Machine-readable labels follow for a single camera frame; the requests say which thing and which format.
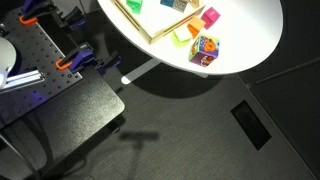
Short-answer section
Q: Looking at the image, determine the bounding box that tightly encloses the magenta wooden cube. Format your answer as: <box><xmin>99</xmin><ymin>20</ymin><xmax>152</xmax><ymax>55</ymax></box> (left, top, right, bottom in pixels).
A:
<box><xmin>200</xmin><ymin>6</ymin><xmax>221</xmax><ymax>31</ymax></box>

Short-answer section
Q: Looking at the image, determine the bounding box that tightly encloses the silver aluminium rail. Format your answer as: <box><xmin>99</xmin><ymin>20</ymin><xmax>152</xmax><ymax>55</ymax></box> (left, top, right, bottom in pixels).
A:
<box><xmin>0</xmin><ymin>68</ymin><xmax>46</xmax><ymax>92</ymax></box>

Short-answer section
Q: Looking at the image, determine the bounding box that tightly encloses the shallow wooden box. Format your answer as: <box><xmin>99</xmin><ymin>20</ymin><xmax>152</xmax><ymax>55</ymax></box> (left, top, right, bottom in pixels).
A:
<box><xmin>111</xmin><ymin>0</ymin><xmax>207</xmax><ymax>45</ymax></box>

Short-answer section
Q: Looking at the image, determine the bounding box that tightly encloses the dark rectangular floor hatch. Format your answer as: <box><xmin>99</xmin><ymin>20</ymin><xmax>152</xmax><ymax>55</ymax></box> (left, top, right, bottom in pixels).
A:
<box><xmin>230</xmin><ymin>99</ymin><xmax>273</xmax><ymax>151</ymax></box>

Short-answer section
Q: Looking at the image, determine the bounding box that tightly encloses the colourful soft picture cube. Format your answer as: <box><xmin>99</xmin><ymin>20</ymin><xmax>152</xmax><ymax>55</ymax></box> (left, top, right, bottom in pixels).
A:
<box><xmin>188</xmin><ymin>33</ymin><xmax>221</xmax><ymax>68</ymax></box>

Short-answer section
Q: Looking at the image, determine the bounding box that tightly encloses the blue wooden cube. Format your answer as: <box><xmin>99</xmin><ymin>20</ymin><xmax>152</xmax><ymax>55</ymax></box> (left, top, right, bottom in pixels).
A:
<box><xmin>160</xmin><ymin>0</ymin><xmax>175</xmax><ymax>8</ymax></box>

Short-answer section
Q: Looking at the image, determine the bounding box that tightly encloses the black cart top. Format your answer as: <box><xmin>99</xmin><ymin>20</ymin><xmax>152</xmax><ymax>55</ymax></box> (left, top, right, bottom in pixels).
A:
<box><xmin>0</xmin><ymin>68</ymin><xmax>126</xmax><ymax>180</ymax></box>

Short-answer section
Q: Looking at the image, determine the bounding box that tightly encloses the orange wooden cube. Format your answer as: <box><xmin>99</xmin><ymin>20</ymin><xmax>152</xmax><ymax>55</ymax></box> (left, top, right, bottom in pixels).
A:
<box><xmin>186</xmin><ymin>15</ymin><xmax>207</xmax><ymax>40</ymax></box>

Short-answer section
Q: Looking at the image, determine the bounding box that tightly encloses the black purple spring clamp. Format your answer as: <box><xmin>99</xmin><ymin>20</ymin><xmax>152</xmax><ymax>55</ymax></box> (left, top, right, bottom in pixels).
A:
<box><xmin>95</xmin><ymin>50</ymin><xmax>123</xmax><ymax>77</ymax></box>
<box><xmin>58</xmin><ymin>5</ymin><xmax>88</xmax><ymax>33</ymax></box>

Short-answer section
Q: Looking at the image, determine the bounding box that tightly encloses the white table foot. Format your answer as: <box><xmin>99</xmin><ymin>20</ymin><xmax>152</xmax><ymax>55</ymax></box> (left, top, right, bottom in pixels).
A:
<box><xmin>120</xmin><ymin>58</ymin><xmax>210</xmax><ymax>85</ymax></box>

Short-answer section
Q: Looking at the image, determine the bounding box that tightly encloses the black perforated breadboard plate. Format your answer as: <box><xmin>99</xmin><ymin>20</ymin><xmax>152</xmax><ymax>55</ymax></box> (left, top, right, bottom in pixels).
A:
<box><xmin>0</xmin><ymin>8</ymin><xmax>83</xmax><ymax>129</ymax></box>

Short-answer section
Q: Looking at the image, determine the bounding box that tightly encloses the orange tipped spring clamp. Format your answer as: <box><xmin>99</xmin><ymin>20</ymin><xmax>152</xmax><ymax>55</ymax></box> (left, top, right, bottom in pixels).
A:
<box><xmin>54</xmin><ymin>42</ymin><xmax>96</xmax><ymax>73</ymax></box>
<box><xmin>18</xmin><ymin>0</ymin><xmax>60</xmax><ymax>27</ymax></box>

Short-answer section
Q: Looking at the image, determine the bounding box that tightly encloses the lime green wooden cube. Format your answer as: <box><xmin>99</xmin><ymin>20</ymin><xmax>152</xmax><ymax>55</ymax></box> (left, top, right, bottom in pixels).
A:
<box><xmin>171</xmin><ymin>25</ymin><xmax>194</xmax><ymax>48</ymax></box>

